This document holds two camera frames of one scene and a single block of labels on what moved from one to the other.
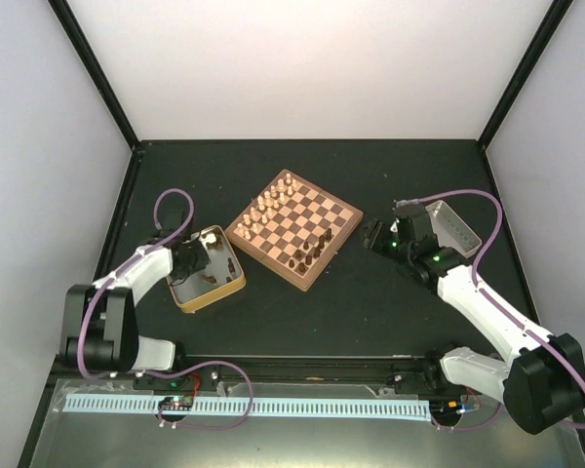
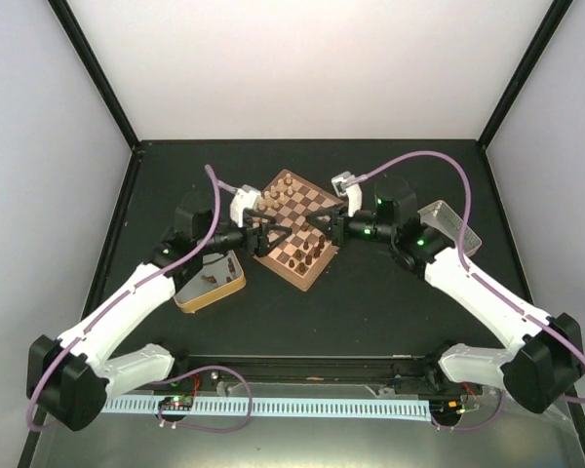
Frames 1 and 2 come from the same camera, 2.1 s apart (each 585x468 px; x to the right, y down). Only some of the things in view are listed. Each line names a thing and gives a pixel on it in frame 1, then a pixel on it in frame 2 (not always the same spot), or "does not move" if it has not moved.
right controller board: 445,407 does not move
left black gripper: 203,260 to 260,246
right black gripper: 374,237 to 338,227
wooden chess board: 295,227 does not move
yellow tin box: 207,283 does not move
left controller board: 176,403 does not move
